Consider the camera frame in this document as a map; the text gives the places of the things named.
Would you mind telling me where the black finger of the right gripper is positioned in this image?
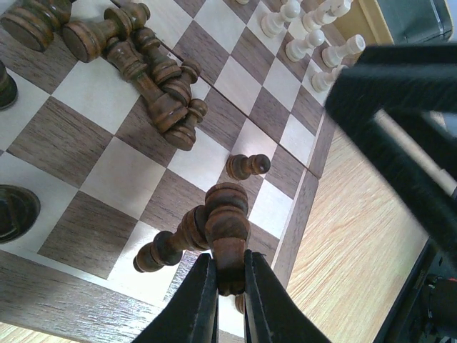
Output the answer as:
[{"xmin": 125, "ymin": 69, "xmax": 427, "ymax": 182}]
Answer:
[{"xmin": 324, "ymin": 44, "xmax": 456, "ymax": 257}]

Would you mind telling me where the dark knight chess piece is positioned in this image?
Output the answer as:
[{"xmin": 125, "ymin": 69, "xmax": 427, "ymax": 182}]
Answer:
[{"xmin": 204, "ymin": 182, "xmax": 251, "ymax": 297}]

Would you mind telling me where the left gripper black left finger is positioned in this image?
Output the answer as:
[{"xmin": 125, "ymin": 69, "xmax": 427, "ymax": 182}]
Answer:
[{"xmin": 134, "ymin": 253, "xmax": 219, "ymax": 343}]

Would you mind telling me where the white chess piece row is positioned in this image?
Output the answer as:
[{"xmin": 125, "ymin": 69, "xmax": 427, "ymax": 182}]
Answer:
[{"xmin": 235, "ymin": 0, "xmax": 367, "ymax": 94}]

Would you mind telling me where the dark tall chess piece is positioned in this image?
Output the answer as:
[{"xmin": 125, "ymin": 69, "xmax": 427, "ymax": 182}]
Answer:
[{"xmin": 1, "ymin": 184, "xmax": 41, "ymax": 244}]

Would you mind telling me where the dark chess piece off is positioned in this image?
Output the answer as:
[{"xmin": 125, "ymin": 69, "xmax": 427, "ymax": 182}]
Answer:
[{"xmin": 133, "ymin": 205, "xmax": 209, "ymax": 273}]

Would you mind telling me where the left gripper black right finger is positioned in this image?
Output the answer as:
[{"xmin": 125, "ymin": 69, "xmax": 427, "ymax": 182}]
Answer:
[{"xmin": 244, "ymin": 249, "xmax": 330, "ymax": 343}]

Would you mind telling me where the pile of dark chess pieces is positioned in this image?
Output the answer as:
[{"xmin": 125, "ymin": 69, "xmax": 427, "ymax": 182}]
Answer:
[{"xmin": 1, "ymin": 1, "xmax": 208, "ymax": 151}]

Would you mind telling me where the gold tin box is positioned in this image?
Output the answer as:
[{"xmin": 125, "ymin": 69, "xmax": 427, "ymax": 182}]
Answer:
[{"xmin": 334, "ymin": 1, "xmax": 456, "ymax": 45}]

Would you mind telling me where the wooden chess board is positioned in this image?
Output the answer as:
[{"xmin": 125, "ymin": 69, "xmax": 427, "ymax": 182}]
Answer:
[{"xmin": 1, "ymin": 1, "xmax": 331, "ymax": 342}]

